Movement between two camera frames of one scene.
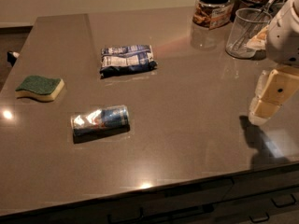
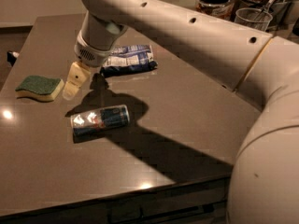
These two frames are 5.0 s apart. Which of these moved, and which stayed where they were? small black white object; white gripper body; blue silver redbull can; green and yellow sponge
Moved: white gripper body
Stayed: blue silver redbull can; green and yellow sponge; small black white object
